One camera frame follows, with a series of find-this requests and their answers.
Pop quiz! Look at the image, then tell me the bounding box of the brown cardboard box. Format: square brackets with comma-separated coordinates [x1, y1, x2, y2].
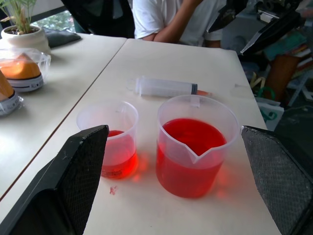
[265, 52, 302, 101]

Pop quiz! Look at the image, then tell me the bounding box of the person in black clothes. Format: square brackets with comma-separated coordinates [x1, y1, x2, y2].
[60, 0, 136, 39]

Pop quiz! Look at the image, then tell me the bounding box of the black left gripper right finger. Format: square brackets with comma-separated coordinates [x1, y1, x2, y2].
[240, 125, 313, 235]

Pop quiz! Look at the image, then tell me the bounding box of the green plastic ring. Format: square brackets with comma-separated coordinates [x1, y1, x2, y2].
[256, 87, 277, 101]

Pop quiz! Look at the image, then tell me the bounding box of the orange canvas sneaker in bag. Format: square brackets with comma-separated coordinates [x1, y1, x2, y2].
[0, 47, 51, 94]
[0, 70, 24, 118]

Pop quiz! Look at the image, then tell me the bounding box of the green leafy plant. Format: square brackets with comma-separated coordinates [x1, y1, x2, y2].
[0, 0, 40, 35]

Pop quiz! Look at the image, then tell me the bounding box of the white bag with green print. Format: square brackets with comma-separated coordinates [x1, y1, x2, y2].
[255, 99, 286, 131]

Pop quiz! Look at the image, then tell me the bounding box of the person in white t-shirt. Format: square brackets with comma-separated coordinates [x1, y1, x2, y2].
[132, 0, 227, 48]

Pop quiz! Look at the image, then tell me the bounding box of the clear plastic syringe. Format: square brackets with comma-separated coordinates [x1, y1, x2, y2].
[126, 75, 216, 99]

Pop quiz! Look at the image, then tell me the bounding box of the white ceramic plant pot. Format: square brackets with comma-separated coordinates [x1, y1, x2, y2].
[0, 25, 52, 55]

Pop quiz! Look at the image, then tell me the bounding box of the dark grey cloth pouch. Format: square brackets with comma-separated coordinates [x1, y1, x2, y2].
[43, 27, 82, 48]

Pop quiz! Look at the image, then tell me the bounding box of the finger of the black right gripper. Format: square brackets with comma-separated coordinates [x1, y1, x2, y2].
[207, 0, 248, 34]
[240, 11, 302, 55]

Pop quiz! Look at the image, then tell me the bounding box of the teal cloth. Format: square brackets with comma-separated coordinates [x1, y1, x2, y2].
[264, 31, 309, 62]

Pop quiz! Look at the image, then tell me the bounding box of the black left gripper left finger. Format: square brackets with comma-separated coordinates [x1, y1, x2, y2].
[0, 124, 110, 235]

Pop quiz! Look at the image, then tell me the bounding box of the large beaker of red liquid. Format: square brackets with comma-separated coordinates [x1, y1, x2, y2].
[156, 94, 240, 199]

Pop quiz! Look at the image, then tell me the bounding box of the small beaker of red liquid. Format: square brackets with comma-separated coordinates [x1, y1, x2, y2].
[76, 100, 140, 181]

